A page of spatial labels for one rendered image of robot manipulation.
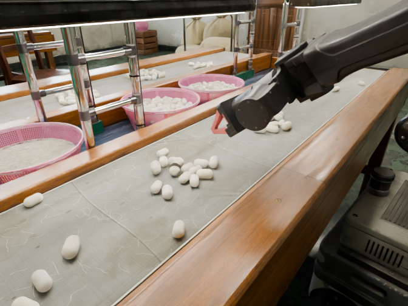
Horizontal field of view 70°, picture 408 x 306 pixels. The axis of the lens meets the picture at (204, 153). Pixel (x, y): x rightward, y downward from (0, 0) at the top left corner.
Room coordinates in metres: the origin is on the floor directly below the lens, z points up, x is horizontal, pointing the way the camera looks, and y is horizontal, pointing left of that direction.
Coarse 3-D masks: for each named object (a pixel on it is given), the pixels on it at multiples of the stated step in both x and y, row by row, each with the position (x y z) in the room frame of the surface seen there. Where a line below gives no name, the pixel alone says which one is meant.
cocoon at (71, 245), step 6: (66, 240) 0.32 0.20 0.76; (72, 240) 0.32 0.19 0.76; (78, 240) 0.32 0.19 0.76; (66, 246) 0.30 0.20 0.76; (72, 246) 0.30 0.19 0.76; (78, 246) 0.31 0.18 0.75; (66, 252) 0.30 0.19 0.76; (72, 252) 0.30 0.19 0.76; (66, 258) 0.29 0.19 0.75; (72, 258) 0.30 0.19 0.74
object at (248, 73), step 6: (252, 12) 1.63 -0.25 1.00; (234, 18) 1.52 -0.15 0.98; (252, 18) 1.63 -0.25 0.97; (234, 24) 1.52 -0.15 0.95; (252, 24) 1.63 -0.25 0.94; (234, 30) 1.52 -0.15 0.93; (252, 30) 1.63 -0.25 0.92; (234, 36) 1.52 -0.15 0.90; (252, 36) 1.63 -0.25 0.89; (234, 42) 1.51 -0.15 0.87; (252, 42) 1.63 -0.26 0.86; (234, 48) 1.51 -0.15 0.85; (240, 48) 1.55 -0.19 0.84; (246, 48) 1.60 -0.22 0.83; (252, 48) 1.63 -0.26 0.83; (234, 54) 1.51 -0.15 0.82; (252, 54) 1.63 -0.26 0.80; (234, 60) 1.51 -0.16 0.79; (252, 60) 1.63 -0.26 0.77; (234, 66) 1.51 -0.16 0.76; (234, 72) 1.51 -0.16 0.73; (240, 72) 1.58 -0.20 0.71; (246, 72) 1.59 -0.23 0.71; (252, 72) 1.64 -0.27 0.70; (246, 78) 1.59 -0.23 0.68
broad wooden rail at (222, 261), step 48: (384, 96) 0.99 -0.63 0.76; (336, 144) 0.62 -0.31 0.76; (288, 192) 0.43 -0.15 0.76; (336, 192) 0.55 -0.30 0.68; (192, 240) 0.33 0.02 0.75; (240, 240) 0.31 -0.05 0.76; (288, 240) 0.33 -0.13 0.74; (144, 288) 0.23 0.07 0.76; (192, 288) 0.23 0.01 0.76; (240, 288) 0.23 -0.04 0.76
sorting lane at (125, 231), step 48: (336, 96) 1.07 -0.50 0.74; (192, 144) 0.67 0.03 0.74; (240, 144) 0.67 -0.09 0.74; (288, 144) 0.67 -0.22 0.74; (48, 192) 0.46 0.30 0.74; (96, 192) 0.46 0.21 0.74; (144, 192) 0.46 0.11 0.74; (192, 192) 0.46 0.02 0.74; (240, 192) 0.46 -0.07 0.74; (0, 240) 0.34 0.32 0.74; (48, 240) 0.34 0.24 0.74; (96, 240) 0.34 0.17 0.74; (144, 240) 0.34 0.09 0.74; (0, 288) 0.25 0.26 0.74; (96, 288) 0.25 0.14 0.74
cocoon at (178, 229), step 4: (180, 220) 0.36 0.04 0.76; (176, 224) 0.35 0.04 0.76; (180, 224) 0.35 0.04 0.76; (184, 224) 0.36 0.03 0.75; (176, 228) 0.34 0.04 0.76; (180, 228) 0.34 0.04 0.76; (184, 228) 0.35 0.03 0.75; (172, 232) 0.34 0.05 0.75; (176, 232) 0.34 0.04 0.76; (180, 232) 0.34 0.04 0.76; (184, 232) 0.34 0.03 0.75; (176, 236) 0.34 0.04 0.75; (180, 236) 0.34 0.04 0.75
